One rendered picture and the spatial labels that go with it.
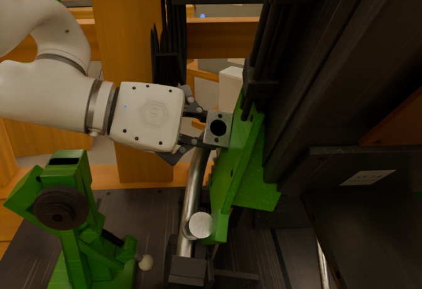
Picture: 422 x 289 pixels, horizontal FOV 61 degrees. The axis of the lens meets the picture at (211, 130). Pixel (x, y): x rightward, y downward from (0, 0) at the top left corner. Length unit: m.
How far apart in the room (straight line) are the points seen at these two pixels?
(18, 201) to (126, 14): 0.41
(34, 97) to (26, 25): 0.12
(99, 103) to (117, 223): 0.38
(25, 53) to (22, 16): 0.52
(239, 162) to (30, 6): 0.31
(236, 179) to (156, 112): 0.15
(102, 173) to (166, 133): 0.53
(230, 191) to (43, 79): 0.30
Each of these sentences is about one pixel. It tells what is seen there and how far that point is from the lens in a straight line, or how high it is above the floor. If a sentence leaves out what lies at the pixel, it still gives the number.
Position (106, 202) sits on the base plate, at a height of 0.90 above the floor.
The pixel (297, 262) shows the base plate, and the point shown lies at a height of 0.90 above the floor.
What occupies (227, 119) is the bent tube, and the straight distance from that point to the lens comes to 0.56.
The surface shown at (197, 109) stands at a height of 1.22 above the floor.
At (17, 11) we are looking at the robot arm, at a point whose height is 1.39.
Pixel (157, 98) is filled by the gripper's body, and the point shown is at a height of 1.25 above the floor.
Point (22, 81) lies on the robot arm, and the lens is 0.55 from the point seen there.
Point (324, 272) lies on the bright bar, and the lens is 0.58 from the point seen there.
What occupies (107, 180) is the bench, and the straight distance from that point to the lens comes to 1.01.
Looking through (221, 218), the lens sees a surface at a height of 1.11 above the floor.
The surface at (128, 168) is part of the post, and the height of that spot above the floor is 0.93.
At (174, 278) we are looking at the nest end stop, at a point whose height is 0.97.
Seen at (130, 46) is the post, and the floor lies 1.25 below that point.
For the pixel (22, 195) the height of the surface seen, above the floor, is 1.13.
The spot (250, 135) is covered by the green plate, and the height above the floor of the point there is 1.24.
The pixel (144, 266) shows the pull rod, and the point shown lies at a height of 0.95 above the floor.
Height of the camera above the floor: 1.47
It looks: 30 degrees down
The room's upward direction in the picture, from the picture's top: straight up
